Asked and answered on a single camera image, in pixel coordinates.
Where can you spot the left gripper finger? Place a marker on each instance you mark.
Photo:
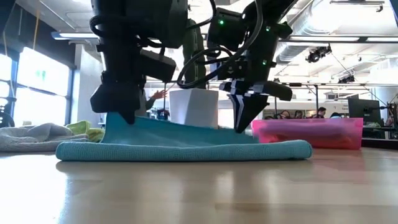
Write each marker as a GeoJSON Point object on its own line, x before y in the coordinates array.
{"type": "Point", "coordinates": [115, 99]}

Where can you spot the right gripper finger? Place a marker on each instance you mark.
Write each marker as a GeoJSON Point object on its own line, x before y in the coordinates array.
{"type": "Point", "coordinates": [236, 109]}
{"type": "Point", "coordinates": [264, 93]}

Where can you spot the green microfiber towel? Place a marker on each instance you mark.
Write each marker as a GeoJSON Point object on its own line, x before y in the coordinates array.
{"type": "Point", "coordinates": [84, 129]}

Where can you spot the pink plastic bin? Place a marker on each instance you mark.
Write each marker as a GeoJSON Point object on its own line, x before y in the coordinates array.
{"type": "Point", "coordinates": [311, 133]}

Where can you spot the blue microfiber towel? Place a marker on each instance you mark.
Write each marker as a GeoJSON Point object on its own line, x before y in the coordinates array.
{"type": "Point", "coordinates": [186, 152]}

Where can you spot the grey microfiber towel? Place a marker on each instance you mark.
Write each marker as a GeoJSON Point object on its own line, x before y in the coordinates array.
{"type": "Point", "coordinates": [34, 137]}

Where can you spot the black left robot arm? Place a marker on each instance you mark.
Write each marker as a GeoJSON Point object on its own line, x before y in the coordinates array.
{"type": "Point", "coordinates": [140, 18]}

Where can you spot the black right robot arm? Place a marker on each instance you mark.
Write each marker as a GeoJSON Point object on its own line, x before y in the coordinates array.
{"type": "Point", "coordinates": [273, 9]}

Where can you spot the person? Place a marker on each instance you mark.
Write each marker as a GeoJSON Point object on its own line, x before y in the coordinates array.
{"type": "Point", "coordinates": [157, 95]}
{"type": "Point", "coordinates": [283, 114]}
{"type": "Point", "coordinates": [298, 114]}
{"type": "Point", "coordinates": [321, 112]}

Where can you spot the white faceted plant pot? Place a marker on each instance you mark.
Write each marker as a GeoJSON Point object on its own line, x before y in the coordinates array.
{"type": "Point", "coordinates": [194, 107]}

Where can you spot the long ceiling light fixture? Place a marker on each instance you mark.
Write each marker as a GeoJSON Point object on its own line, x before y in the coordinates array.
{"type": "Point", "coordinates": [326, 39]}
{"type": "Point", "coordinates": [77, 35]}

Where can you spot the black ceiling spotlight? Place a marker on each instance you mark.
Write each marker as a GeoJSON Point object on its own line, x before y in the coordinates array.
{"type": "Point", "coordinates": [346, 79]}
{"type": "Point", "coordinates": [317, 54]}

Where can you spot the green cactus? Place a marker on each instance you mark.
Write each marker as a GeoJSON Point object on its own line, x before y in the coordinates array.
{"type": "Point", "coordinates": [192, 34]}

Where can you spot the bright framed window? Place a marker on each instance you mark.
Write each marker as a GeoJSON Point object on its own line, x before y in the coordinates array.
{"type": "Point", "coordinates": [42, 71]}

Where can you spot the black computer monitor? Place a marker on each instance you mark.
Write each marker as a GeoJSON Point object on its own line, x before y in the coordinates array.
{"type": "Point", "coordinates": [363, 110]}

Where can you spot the black office chair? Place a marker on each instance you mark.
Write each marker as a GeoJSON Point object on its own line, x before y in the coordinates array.
{"type": "Point", "coordinates": [6, 119]}

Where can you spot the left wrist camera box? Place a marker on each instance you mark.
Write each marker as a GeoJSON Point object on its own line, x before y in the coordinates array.
{"type": "Point", "coordinates": [157, 65]}

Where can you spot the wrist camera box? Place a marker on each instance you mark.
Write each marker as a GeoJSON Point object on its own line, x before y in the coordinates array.
{"type": "Point", "coordinates": [227, 31]}
{"type": "Point", "coordinates": [157, 65]}

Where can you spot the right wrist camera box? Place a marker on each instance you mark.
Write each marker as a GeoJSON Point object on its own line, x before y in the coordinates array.
{"type": "Point", "coordinates": [227, 31]}

